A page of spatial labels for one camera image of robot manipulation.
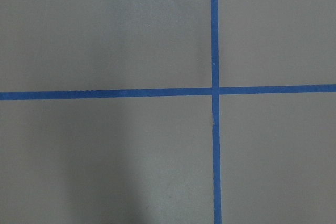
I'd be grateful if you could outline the vertical blue tape strip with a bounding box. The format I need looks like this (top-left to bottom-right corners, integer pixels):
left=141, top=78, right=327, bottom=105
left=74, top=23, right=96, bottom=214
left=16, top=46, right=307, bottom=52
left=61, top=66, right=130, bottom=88
left=211, top=0, right=222, bottom=224

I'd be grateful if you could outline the horizontal blue tape strip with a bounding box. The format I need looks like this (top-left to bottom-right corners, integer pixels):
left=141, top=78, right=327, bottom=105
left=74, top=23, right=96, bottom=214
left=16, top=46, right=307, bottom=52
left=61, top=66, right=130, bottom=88
left=1, top=84, right=335, bottom=101

